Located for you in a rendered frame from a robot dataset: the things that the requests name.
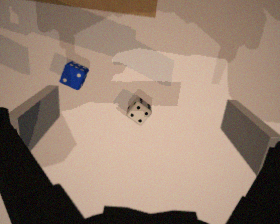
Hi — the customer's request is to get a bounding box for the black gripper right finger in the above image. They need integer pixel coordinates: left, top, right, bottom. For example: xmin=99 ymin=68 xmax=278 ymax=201
xmin=221 ymin=99 xmax=280 ymax=224

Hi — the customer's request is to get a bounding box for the white die with black pips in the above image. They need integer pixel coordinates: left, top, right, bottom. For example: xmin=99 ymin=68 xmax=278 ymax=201
xmin=126 ymin=96 xmax=152 ymax=125

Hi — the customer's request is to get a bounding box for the blue die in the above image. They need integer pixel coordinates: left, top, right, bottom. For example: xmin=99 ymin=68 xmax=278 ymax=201
xmin=59 ymin=61 xmax=89 ymax=90

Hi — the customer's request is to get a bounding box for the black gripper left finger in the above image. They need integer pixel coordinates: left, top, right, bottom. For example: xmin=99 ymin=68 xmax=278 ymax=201
xmin=0 ymin=85 xmax=89 ymax=224

